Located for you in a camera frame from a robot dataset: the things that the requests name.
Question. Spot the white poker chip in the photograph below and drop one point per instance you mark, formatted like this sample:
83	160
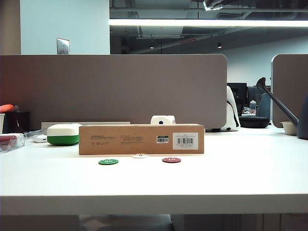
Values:
140	156

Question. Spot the brown cardboard box with barcode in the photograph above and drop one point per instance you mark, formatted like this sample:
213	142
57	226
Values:
120	142

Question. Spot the red poker chip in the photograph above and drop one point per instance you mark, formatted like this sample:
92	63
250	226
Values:
171	160

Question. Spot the green poker chip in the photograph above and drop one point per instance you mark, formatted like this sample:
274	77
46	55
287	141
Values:
108	162

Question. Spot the clear plastic chip case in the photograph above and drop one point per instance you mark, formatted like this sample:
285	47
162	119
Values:
12	142

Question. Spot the white dice with coloured dots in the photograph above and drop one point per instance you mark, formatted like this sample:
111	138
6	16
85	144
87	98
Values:
163	119

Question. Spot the wide grey-brown desk partition panel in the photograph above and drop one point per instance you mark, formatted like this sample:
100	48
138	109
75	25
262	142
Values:
108	84

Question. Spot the white plush with black stripe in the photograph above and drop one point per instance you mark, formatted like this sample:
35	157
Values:
231	115

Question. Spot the black computer monitor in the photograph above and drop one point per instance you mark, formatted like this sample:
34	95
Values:
252	93
241	90

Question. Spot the white and green lidded container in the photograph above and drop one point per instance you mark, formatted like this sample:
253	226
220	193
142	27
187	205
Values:
62	134

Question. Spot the small drink bottle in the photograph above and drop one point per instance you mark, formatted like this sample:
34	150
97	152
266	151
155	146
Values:
253	107

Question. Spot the black oval zip case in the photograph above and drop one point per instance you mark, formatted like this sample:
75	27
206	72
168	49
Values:
253	122

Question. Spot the long ceiling light strip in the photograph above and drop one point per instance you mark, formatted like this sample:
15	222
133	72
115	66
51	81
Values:
192	22

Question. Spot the blue grey office chair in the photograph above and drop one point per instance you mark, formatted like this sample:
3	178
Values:
263	106

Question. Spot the small white rounded case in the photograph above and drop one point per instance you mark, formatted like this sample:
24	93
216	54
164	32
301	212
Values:
39	138

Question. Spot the black pen holder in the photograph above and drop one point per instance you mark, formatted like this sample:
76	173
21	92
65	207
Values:
21	121

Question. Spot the small white paper bowl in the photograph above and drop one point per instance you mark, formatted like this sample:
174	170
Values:
288	128

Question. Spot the narrow grey-brown desk partition panel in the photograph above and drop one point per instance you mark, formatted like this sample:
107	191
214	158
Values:
288	84

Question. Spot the orange red object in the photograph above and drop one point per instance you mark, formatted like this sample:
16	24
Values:
7	107

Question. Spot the dark grey watering can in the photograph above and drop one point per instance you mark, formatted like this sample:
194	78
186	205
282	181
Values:
303	125

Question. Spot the white paper cup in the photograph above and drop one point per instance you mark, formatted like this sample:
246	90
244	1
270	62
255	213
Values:
2	122

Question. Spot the silver wall switch plate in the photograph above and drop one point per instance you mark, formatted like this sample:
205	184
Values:
63	45

